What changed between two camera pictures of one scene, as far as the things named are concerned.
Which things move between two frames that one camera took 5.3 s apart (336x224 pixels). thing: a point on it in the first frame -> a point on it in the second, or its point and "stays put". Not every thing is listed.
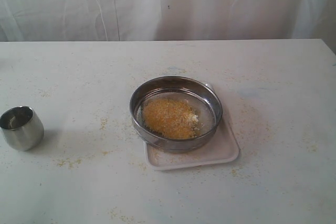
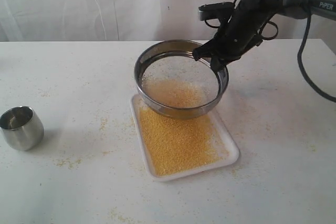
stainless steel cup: x=22 y=128 stays put
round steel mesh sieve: x=175 y=114 -> x=170 y=84
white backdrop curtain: x=77 y=7 stays put
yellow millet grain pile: x=171 y=118 -> x=172 y=145
